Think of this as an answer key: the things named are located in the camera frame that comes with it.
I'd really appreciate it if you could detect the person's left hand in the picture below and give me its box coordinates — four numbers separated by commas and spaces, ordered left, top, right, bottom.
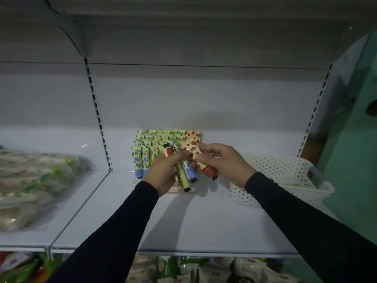
142, 149, 194, 197

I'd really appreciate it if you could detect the person's right hand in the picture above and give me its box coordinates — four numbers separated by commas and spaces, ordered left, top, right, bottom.
194, 143, 257, 189

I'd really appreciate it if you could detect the clear acrylic display rack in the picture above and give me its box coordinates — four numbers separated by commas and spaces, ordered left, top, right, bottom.
132, 173, 198, 194

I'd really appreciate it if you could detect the clear bag of green sweets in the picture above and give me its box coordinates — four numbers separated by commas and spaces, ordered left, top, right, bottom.
0, 150, 86, 233

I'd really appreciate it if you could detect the person's right forearm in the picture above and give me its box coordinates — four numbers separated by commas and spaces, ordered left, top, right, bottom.
244, 172, 377, 283

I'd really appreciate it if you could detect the group of white green pouches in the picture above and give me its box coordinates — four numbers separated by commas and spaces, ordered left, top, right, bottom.
157, 256, 300, 283

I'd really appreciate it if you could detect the white store shelf unit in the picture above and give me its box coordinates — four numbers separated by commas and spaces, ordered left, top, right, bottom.
0, 0, 377, 283

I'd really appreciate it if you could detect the pile of white sweet bags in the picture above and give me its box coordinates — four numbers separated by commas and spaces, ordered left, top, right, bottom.
126, 255, 158, 283

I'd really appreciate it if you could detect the row of cream tubes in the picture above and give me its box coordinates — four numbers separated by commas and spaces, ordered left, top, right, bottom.
131, 129, 202, 177

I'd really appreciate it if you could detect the white perforated basket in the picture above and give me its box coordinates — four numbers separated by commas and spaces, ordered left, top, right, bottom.
230, 154, 336, 208

